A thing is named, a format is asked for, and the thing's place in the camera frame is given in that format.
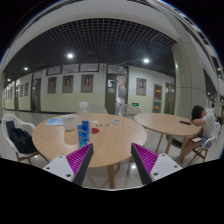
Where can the black phone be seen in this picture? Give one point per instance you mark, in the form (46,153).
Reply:
(185,123)

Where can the blue paper booklet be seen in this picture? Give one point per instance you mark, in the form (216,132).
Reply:
(55,122)

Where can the person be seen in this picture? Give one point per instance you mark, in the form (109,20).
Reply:
(208,123)

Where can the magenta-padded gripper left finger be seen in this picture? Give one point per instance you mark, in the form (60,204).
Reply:
(78,158)

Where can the white chair with wooden legs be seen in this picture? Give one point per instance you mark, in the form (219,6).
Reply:
(217,130)

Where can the round wooden table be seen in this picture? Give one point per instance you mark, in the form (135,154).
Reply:
(160,121)

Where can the framed wall portraits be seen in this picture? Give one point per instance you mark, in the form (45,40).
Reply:
(86,83)

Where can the round ceiling lights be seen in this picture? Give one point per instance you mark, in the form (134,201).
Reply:
(70,55)

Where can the clear blue-labelled water bottle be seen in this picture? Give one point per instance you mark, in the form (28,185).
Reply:
(83,133)

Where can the white plastic lattice chair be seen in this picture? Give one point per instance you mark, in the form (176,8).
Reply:
(97,109)
(129,111)
(8,117)

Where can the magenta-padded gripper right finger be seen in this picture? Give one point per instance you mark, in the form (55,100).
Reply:
(146,159)

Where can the green exit sign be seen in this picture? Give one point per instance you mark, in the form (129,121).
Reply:
(135,104)

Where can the black backpack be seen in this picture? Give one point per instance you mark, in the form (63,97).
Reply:
(20,140)

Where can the small printed card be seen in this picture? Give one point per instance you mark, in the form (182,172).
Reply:
(132,127)
(115,121)

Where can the white ceramic mug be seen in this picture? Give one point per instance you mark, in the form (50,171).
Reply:
(69,122)

